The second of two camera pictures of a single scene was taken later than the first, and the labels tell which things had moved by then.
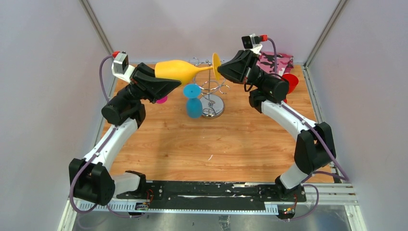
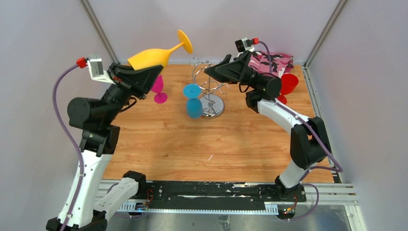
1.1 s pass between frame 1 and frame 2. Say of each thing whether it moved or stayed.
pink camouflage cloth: stayed
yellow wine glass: moved
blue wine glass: stayed
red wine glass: stayed
